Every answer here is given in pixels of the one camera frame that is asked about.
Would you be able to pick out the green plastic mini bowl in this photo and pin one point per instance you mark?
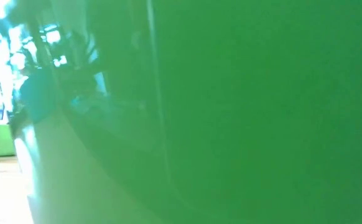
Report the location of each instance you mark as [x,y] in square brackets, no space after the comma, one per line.
[230,124]

